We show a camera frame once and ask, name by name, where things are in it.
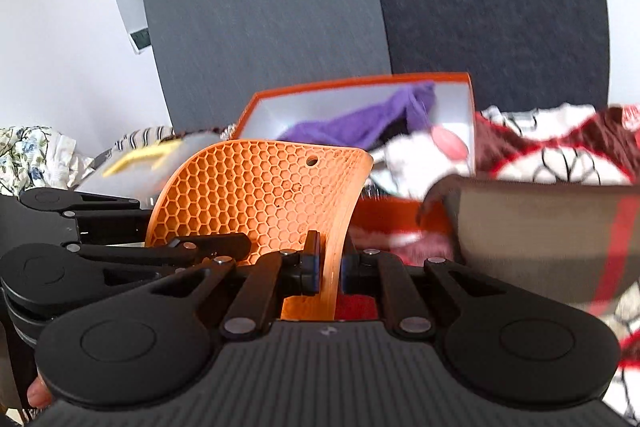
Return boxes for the white floral cloth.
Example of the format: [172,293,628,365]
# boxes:
[0,124,96,198]

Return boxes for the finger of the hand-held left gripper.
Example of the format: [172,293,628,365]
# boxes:
[20,187,154,229]
[66,232,252,276]

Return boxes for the person's left hand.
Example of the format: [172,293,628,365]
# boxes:
[27,377,54,411]

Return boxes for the clear plastic storage box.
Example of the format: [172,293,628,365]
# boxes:
[75,129,231,208]

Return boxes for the orange cardboard box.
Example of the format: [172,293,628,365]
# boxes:
[232,72,476,235]

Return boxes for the red printed blanket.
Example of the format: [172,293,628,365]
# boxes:
[330,104,640,423]

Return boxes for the striped cloth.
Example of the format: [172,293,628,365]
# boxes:
[107,125,176,152]

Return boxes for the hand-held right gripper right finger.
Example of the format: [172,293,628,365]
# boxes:
[340,248,507,341]

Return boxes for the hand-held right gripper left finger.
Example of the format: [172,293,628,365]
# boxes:
[135,229,323,340]

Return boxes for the white plush toy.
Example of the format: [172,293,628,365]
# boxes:
[372,124,473,198]

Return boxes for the orange honeycomb silicone mat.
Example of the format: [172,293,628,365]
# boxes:
[145,139,374,323]

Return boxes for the purple cloth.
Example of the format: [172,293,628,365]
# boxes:
[277,82,437,148]

